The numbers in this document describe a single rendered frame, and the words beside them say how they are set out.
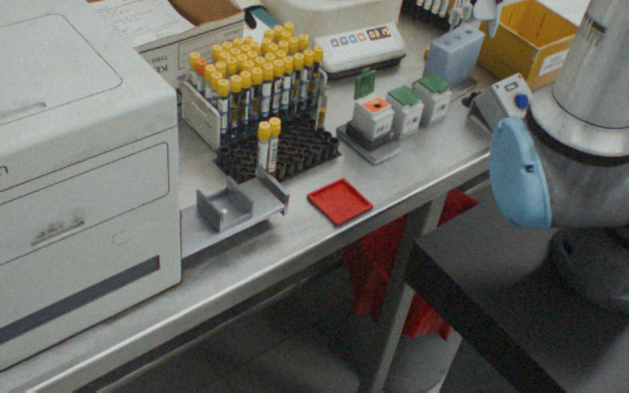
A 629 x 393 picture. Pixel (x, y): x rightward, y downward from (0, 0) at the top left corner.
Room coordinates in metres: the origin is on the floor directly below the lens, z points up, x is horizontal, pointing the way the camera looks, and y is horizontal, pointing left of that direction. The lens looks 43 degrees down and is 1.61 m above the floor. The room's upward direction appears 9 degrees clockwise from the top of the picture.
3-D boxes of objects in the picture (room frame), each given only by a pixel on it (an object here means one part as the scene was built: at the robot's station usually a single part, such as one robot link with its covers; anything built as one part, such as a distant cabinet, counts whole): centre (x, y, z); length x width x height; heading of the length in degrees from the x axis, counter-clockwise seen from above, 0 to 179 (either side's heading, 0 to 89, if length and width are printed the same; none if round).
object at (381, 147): (0.90, -0.08, 0.89); 0.09 x 0.05 x 0.04; 47
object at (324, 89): (0.88, 0.00, 0.93); 0.01 x 0.01 x 0.10; 45
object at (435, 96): (0.99, -0.17, 0.91); 0.05 x 0.04 x 0.07; 44
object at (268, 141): (0.83, 0.05, 0.93); 0.17 x 0.09 x 0.11; 135
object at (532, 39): (1.18, -0.35, 0.92); 0.13 x 0.13 x 0.10; 42
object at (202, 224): (0.65, 0.12, 0.92); 0.21 x 0.07 x 0.05; 134
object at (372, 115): (0.90, -0.08, 0.92); 0.05 x 0.04 x 0.06; 47
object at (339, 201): (0.75, -0.04, 0.88); 0.07 x 0.07 x 0.01; 44
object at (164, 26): (1.00, 0.32, 0.95); 0.29 x 0.25 x 0.15; 44
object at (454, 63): (1.08, -0.21, 0.92); 0.10 x 0.07 x 0.10; 141
